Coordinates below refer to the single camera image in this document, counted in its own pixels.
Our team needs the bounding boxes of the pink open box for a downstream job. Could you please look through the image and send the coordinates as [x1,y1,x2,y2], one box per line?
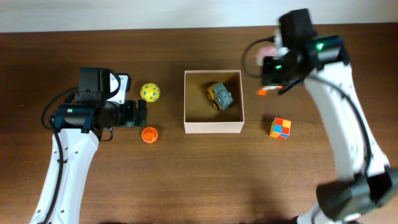
[183,70,245,134]

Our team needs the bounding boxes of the colourful puzzle cube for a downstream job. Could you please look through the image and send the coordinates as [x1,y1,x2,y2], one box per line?
[270,118,291,139]

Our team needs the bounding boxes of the white duck pink hat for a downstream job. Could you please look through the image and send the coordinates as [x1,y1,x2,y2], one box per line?
[256,46,280,96]

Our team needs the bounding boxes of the orange round spinner toy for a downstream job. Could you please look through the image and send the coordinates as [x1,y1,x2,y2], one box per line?
[141,127,159,144]

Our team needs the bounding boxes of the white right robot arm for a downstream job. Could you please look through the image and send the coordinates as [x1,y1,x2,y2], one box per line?
[262,32,397,223]

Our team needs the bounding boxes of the grey yellow toy truck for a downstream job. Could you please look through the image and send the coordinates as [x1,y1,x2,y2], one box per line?
[207,83,233,110]

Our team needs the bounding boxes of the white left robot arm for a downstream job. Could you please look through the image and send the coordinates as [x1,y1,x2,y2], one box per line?
[31,100,147,223]

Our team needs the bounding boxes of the yellow ball blue letters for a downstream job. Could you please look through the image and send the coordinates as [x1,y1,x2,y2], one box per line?
[140,83,160,103]

